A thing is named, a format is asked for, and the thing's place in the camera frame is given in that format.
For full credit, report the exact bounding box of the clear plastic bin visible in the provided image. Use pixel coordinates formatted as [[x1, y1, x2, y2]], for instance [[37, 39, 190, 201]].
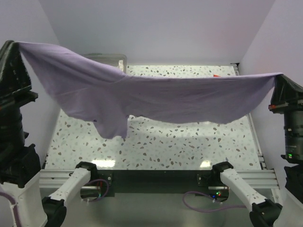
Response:
[[82, 53, 127, 73]]

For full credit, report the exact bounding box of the purple t shirt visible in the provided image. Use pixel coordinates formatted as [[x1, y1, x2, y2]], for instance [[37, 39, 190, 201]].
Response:
[[19, 42, 277, 139]]

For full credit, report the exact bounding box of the white t shirt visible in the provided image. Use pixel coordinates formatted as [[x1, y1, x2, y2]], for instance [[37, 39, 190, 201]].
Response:
[[118, 60, 124, 71]]

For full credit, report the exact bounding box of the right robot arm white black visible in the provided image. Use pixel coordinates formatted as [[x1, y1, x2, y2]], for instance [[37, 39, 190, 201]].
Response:
[[211, 74, 303, 227]]

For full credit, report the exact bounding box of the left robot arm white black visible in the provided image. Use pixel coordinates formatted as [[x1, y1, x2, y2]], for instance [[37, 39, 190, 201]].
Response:
[[0, 41, 98, 227]]

